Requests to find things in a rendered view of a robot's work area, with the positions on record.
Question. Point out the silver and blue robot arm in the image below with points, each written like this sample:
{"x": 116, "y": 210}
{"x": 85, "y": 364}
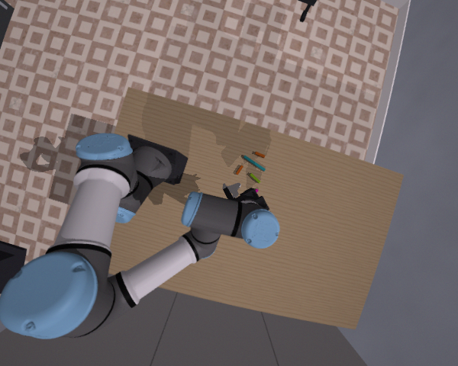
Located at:
{"x": 65, "y": 293}

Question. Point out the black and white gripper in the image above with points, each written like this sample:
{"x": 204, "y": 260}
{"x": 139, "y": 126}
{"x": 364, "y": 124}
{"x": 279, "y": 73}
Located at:
{"x": 246, "y": 196}

